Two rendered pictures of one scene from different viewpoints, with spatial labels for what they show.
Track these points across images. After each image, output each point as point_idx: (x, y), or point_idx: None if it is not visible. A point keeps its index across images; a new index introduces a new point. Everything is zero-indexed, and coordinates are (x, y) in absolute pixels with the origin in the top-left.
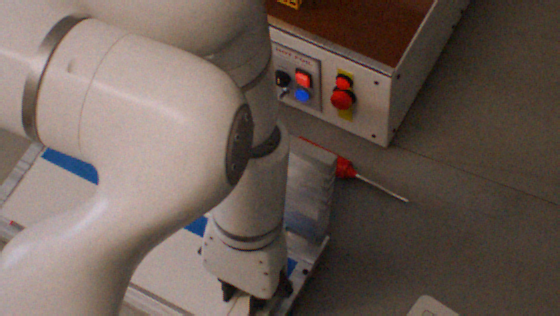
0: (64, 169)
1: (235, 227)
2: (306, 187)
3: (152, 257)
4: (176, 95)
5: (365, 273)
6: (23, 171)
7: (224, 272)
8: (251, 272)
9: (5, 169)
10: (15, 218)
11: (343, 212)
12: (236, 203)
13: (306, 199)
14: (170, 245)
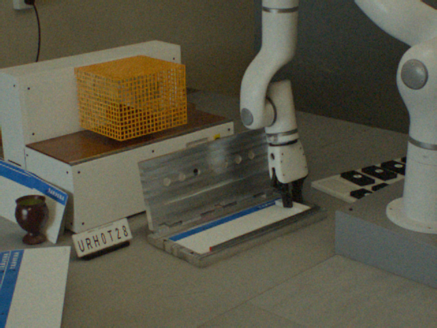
0: (187, 236)
1: (293, 123)
2: (262, 155)
3: (255, 223)
4: None
5: (291, 193)
6: (179, 245)
7: (291, 173)
8: (300, 158)
9: (168, 259)
10: (207, 250)
11: (259, 193)
12: (291, 106)
13: (264, 164)
14: (252, 219)
